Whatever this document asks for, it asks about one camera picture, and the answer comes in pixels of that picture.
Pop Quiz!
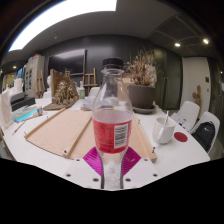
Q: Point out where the wooden easel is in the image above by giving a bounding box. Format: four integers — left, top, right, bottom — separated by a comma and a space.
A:
81, 67, 98, 98
34, 69, 47, 98

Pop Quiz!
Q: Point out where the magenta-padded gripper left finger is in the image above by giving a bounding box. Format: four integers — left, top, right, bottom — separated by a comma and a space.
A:
64, 146, 104, 190

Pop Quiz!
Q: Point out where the black backpack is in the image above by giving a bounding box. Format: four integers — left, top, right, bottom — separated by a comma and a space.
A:
191, 120, 217, 153

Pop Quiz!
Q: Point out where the white chair with green seat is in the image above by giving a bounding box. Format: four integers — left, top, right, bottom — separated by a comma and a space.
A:
170, 100, 201, 131
189, 111, 222, 154

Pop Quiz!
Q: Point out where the teal flat case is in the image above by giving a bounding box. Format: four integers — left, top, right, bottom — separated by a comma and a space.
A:
11, 104, 44, 123

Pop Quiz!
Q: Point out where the flat round red coaster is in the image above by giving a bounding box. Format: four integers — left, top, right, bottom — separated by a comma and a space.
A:
173, 131, 189, 143

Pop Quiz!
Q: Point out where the dried plant in grey pot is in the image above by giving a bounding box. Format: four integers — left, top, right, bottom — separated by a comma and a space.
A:
124, 48, 158, 109

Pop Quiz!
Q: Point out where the white mug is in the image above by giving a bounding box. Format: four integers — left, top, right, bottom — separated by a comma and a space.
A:
152, 116, 177, 145

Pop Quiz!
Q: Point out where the metal spoon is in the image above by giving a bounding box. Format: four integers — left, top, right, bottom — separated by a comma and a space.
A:
160, 110, 170, 134

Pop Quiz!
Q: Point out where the pile of papers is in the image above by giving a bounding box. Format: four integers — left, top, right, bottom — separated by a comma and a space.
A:
170, 111, 188, 126

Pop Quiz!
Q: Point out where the black wall screen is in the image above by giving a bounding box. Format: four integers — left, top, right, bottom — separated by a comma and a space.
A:
46, 49, 88, 77

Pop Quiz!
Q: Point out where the small pale green bottle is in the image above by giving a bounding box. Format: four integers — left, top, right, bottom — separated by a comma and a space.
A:
78, 80, 86, 100

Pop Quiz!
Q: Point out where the black desktop device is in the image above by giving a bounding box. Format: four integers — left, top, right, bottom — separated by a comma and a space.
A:
9, 92, 37, 112

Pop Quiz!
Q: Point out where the brown carved wooden sculpture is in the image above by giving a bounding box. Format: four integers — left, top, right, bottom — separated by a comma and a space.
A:
43, 68, 80, 112

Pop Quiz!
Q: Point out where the thin red paintbrush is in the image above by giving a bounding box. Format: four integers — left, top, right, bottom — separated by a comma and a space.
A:
12, 120, 27, 136

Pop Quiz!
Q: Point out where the small white bust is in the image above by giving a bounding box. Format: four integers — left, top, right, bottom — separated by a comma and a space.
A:
46, 74, 53, 93

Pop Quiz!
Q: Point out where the long ceiling light strip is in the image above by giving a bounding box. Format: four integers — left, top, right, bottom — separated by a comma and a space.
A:
8, 0, 118, 53

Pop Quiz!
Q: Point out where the clear red-labelled drink bottle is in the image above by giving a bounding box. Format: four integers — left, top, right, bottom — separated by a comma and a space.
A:
91, 57, 134, 191

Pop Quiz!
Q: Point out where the grey plant saucer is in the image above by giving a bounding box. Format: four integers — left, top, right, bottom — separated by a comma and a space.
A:
132, 104, 158, 115

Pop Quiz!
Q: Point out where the wooden figure sculpture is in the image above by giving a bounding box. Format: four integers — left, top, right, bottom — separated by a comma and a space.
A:
192, 84, 203, 108

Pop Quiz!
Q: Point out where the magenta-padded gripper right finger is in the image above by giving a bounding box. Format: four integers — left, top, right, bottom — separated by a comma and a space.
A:
121, 146, 162, 190

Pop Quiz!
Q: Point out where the white cabinet with pictures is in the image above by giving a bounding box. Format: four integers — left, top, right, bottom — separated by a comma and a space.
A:
24, 54, 46, 98

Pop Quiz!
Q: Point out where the large wooden drawing board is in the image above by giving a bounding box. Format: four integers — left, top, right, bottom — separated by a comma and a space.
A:
23, 108, 158, 164

